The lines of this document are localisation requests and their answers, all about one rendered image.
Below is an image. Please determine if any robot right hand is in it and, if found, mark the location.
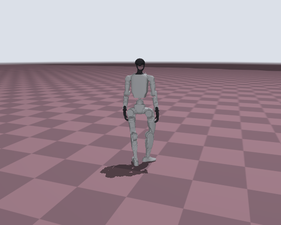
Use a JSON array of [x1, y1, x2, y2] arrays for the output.
[[155, 107, 159, 123]]

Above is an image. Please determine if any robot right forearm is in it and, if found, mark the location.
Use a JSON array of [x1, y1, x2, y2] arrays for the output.
[[152, 91, 159, 110]]

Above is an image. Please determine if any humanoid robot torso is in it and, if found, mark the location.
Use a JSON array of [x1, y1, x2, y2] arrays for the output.
[[131, 72, 148, 114]]

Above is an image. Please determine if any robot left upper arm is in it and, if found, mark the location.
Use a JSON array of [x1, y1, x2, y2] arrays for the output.
[[125, 75, 131, 96]]

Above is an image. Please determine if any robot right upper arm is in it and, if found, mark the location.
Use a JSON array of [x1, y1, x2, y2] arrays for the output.
[[147, 75, 155, 96]]

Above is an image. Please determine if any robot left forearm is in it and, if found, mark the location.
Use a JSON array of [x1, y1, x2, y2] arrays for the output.
[[123, 91, 129, 109]]

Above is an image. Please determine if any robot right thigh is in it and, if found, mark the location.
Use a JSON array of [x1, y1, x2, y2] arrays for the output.
[[144, 107, 156, 138]]

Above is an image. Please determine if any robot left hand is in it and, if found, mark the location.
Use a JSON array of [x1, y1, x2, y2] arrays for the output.
[[123, 106, 128, 121]]

